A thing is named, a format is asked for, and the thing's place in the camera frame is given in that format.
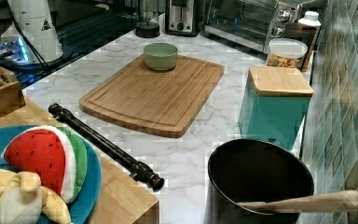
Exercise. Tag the black wok pan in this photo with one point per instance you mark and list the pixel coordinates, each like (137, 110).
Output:
(246, 170)

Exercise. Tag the black toaster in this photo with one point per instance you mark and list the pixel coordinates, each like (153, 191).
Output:
(182, 17)

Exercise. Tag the stainless toaster oven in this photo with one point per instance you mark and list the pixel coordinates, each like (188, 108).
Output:
(250, 23)

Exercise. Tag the plush watermelon slice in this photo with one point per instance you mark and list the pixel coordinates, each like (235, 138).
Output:
(59, 158)

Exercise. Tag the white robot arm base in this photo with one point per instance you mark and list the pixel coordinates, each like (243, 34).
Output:
(33, 33)

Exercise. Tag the clear jar with snacks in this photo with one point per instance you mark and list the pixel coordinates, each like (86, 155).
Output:
(286, 52)

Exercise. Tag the blue plate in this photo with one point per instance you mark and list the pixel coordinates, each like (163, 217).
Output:
(81, 207)

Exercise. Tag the bamboo cutting board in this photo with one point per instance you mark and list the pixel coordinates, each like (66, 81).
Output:
(160, 103)

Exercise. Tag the plush banana toy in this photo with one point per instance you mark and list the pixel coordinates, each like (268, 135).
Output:
(23, 199)

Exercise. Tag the teal canister with wooden lid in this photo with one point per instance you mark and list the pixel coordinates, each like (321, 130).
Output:
(275, 101)

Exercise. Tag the wooden spatula handle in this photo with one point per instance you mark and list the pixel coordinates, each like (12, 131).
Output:
(343, 201)

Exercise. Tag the green ceramic bowl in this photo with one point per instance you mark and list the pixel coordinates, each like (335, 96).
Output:
(160, 56)

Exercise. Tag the white capped bottle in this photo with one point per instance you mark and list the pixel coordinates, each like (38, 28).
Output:
(311, 18)

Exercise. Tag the black blender base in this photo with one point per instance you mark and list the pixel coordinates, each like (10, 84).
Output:
(147, 25)

